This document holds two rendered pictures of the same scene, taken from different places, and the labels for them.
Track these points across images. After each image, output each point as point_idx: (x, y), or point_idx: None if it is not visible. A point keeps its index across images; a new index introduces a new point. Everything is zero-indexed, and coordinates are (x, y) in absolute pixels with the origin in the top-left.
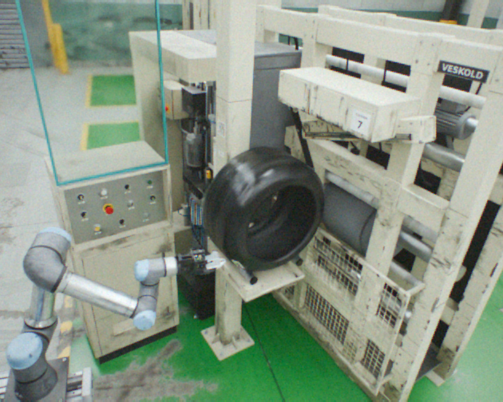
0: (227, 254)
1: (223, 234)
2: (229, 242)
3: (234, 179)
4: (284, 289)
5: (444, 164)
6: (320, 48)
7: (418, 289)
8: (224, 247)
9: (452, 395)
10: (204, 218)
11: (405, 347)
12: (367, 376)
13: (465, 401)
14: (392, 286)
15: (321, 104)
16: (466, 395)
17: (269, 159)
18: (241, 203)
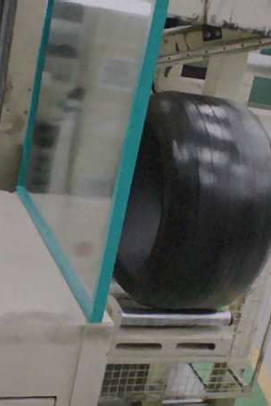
0: (254, 279)
1: (268, 240)
2: (269, 252)
3: (241, 144)
4: None
5: (246, 71)
6: None
7: None
8: (258, 267)
9: (198, 372)
10: (206, 244)
11: (246, 316)
12: (237, 381)
13: (208, 369)
14: None
15: (234, 4)
16: (200, 363)
17: (227, 102)
18: None
